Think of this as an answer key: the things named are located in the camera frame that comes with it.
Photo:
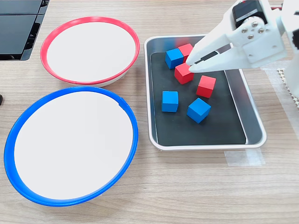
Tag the red cube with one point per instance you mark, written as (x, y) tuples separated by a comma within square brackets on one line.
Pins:
[(205, 86), (185, 49), (183, 75)]

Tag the blue cube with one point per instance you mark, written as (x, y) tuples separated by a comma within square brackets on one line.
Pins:
[(174, 58), (170, 101), (198, 110)]

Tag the steel tray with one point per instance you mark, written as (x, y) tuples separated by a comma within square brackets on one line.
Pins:
[(250, 112)]

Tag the black tray mat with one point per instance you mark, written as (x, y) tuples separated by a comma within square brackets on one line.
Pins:
[(198, 133)]

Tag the long clear tape strip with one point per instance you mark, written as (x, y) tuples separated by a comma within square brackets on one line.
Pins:
[(281, 95)]

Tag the clear tape piece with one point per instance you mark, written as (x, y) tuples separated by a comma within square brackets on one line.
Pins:
[(243, 158)]

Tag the red-rimmed white plate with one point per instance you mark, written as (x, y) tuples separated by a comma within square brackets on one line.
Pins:
[(91, 51)]

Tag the blue-rimmed white plate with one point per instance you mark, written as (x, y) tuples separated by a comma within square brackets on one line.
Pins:
[(72, 144)]

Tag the black flat device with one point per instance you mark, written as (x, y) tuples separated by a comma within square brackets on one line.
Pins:
[(14, 32)]

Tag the small black object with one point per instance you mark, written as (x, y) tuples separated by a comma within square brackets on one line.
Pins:
[(1, 100)]

